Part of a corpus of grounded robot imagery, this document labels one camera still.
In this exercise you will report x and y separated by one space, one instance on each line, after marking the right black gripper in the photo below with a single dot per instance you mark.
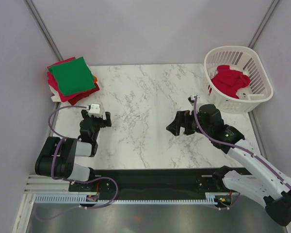
182 119

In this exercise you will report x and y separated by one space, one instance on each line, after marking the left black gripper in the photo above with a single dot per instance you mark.
104 123

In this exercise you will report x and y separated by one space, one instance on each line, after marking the green t shirt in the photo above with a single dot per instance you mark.
73 77

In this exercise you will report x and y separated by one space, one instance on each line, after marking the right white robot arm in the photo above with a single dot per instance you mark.
270 187

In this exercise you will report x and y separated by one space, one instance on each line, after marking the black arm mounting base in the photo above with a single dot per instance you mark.
111 183

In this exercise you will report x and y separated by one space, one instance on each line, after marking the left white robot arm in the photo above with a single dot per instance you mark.
57 157

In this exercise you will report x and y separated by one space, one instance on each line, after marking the folded dark red t shirt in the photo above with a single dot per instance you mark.
82 95

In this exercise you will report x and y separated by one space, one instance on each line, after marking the red t shirt in basket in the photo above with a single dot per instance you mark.
229 81

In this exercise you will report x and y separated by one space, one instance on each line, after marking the white plastic laundry basket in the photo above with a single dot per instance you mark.
242 59

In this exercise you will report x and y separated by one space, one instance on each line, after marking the folded pink t shirt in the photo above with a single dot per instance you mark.
61 62

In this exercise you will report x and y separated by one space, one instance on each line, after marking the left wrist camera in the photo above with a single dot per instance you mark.
94 110

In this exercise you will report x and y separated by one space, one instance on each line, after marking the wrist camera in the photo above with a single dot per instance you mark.
192 99
94 110

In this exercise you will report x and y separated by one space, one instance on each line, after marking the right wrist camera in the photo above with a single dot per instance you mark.
192 99

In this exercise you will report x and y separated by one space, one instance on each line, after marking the white slotted cable duct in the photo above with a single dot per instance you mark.
178 198

